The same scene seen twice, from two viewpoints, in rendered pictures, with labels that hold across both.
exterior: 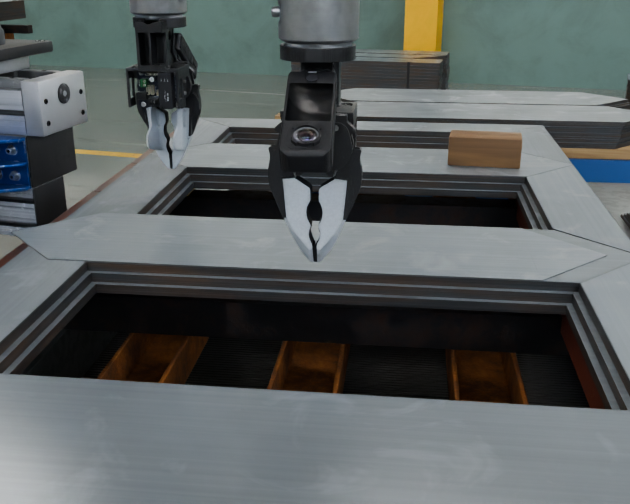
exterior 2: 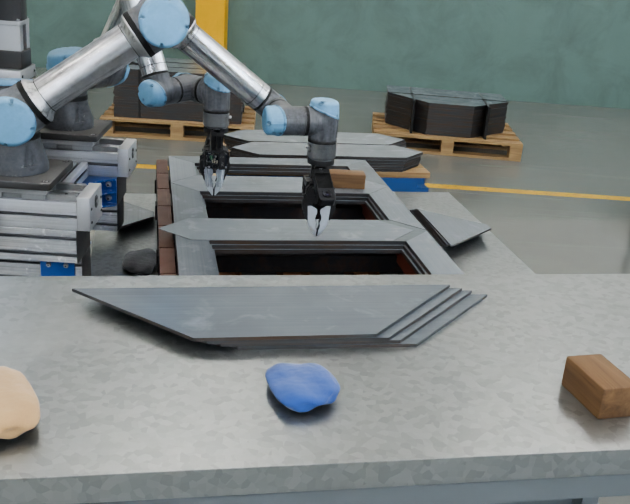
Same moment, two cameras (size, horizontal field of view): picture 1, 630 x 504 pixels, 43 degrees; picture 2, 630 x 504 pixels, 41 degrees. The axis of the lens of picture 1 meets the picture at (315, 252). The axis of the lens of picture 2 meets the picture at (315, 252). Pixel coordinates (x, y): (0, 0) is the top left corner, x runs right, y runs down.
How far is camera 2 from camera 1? 1.53 m
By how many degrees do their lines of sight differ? 17
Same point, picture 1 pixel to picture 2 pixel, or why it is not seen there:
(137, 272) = (231, 244)
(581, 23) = (345, 34)
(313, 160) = (330, 201)
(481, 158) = (346, 184)
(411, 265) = (341, 237)
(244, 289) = (277, 249)
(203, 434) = not seen: hidden behind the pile
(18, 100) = (115, 158)
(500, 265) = (375, 235)
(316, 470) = not seen: hidden behind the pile
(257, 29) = (50, 25)
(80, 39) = not seen: outside the picture
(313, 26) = (324, 154)
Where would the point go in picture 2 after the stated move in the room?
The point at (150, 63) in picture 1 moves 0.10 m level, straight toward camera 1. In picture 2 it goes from (216, 149) to (230, 158)
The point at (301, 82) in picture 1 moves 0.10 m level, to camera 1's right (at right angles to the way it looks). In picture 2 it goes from (318, 172) to (354, 172)
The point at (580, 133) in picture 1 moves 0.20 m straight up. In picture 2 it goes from (383, 163) to (389, 112)
